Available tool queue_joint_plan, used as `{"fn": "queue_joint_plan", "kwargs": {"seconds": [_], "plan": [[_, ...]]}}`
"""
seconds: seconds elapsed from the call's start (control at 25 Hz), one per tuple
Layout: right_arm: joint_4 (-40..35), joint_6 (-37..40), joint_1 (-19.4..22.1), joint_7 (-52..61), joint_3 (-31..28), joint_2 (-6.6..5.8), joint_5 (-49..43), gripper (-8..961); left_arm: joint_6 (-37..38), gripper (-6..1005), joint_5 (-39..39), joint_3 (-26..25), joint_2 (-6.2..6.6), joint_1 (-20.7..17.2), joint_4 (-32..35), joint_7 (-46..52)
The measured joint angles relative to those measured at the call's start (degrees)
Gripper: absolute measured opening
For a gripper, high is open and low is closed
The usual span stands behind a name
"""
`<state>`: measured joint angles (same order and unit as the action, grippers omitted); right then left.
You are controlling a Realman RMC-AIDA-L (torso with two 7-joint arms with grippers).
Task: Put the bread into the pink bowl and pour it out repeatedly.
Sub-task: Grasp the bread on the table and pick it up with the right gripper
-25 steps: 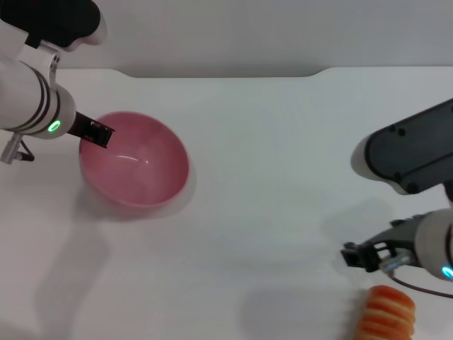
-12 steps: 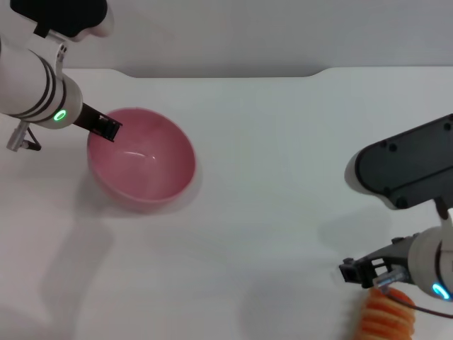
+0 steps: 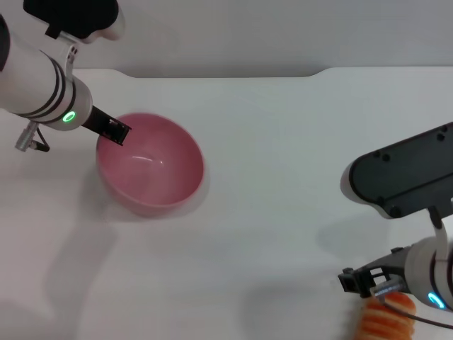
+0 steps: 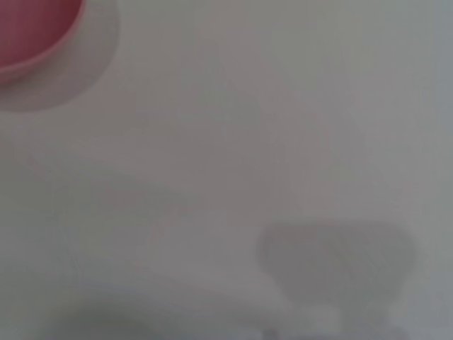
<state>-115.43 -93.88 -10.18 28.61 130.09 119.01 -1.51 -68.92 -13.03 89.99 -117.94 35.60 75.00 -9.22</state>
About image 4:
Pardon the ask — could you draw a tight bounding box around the pink plastic bowl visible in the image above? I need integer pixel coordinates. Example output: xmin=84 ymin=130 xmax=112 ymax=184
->
xmin=0 ymin=0 xmax=88 ymax=85

